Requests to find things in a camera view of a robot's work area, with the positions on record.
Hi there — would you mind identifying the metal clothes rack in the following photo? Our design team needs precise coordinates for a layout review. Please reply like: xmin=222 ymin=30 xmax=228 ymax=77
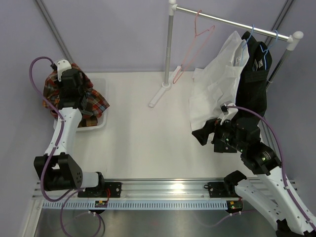
xmin=148 ymin=0 xmax=304 ymax=108

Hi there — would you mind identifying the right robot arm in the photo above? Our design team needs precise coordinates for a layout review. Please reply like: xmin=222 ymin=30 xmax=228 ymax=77
xmin=192 ymin=118 xmax=316 ymax=237

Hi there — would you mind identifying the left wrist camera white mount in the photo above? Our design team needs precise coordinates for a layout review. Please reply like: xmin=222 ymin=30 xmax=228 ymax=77
xmin=50 ymin=59 xmax=72 ymax=82

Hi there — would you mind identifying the white slotted cable duct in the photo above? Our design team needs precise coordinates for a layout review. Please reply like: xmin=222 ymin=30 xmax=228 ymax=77
xmin=42 ymin=199 xmax=228 ymax=210

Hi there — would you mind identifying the white plastic basket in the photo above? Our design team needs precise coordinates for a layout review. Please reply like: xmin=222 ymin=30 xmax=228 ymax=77
xmin=51 ymin=79 xmax=109 ymax=135

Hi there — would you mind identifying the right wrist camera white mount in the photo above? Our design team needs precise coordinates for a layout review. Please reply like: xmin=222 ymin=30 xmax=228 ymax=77
xmin=219 ymin=102 xmax=238 ymax=125

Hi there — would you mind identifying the red plaid shirt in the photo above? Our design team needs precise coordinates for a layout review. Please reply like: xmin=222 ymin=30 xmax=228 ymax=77
xmin=42 ymin=63 xmax=110 ymax=127

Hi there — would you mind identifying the black pinstripe shirt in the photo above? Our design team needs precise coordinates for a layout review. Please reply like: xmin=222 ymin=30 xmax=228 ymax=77
xmin=236 ymin=31 xmax=273 ymax=116

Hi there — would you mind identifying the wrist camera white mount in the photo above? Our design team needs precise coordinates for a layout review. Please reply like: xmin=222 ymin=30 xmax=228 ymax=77
xmin=50 ymin=59 xmax=72 ymax=82
xmin=219 ymin=102 xmax=238 ymax=125

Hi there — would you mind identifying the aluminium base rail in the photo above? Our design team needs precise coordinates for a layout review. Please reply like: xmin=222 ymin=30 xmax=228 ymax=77
xmin=31 ymin=179 xmax=301 ymax=200

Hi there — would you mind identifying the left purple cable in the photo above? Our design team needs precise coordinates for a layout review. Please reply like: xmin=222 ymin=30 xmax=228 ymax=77
xmin=29 ymin=56 xmax=104 ymax=235

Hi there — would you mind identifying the purple cable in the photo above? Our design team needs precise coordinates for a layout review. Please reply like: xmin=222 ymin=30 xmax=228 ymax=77
xmin=227 ymin=106 xmax=316 ymax=228
xmin=29 ymin=56 xmax=104 ymax=235

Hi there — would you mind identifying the white shirt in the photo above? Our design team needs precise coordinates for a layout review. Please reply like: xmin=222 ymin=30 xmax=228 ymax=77
xmin=189 ymin=31 xmax=249 ymax=131

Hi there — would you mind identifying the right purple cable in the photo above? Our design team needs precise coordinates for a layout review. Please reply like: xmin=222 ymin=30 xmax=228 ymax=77
xmin=227 ymin=106 xmax=316 ymax=228

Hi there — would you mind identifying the pink wire hanger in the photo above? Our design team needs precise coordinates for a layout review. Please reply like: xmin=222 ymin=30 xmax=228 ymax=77
xmin=172 ymin=9 xmax=215 ymax=84

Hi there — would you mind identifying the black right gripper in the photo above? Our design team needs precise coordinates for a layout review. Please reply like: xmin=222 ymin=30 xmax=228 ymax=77
xmin=192 ymin=113 xmax=246 ymax=152

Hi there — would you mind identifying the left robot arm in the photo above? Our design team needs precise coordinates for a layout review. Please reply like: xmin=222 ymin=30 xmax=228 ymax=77
xmin=34 ymin=68 xmax=106 ymax=197

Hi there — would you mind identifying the blue wire hanger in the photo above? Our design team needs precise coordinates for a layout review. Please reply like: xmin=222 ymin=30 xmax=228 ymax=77
xmin=260 ymin=30 xmax=279 ymax=70
xmin=240 ymin=24 xmax=257 ymax=66

